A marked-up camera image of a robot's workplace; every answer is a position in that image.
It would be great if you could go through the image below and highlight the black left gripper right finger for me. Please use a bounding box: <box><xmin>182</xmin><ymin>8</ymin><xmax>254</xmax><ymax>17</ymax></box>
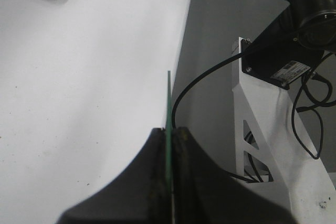
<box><xmin>172</xmin><ymin>127</ymin><xmax>296</xmax><ymax>223</ymax></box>

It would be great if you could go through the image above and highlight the green circuit board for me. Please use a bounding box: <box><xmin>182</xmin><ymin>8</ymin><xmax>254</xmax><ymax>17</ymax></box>
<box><xmin>165</xmin><ymin>71</ymin><xmax>173</xmax><ymax>193</ymax></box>

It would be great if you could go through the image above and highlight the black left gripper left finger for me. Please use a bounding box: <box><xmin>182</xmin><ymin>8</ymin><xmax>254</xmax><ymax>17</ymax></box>
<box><xmin>58</xmin><ymin>128</ymin><xmax>172</xmax><ymax>223</ymax></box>

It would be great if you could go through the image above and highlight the thick black cable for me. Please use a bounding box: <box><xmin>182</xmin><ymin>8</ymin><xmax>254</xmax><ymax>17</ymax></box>
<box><xmin>172</xmin><ymin>52</ymin><xmax>246</xmax><ymax>130</ymax></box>

